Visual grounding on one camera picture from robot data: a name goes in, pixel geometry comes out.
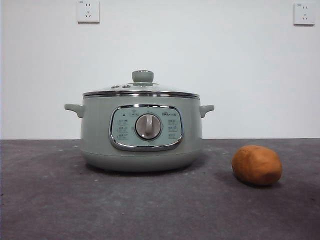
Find brown potato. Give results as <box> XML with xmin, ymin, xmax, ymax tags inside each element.
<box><xmin>231</xmin><ymin>145</ymin><xmax>283</xmax><ymax>187</ymax></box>

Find glass lid with green knob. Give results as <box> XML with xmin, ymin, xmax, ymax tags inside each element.
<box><xmin>82</xmin><ymin>70</ymin><xmax>200</xmax><ymax>98</ymax></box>

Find white wall socket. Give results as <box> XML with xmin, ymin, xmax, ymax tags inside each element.
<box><xmin>76</xmin><ymin>0</ymin><xmax>101</xmax><ymax>25</ymax></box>
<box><xmin>293</xmin><ymin>2</ymin><xmax>316</xmax><ymax>27</ymax></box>

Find pale green electric cooking pot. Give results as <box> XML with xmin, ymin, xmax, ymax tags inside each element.
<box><xmin>64</xmin><ymin>95</ymin><xmax>215</xmax><ymax>173</ymax></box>

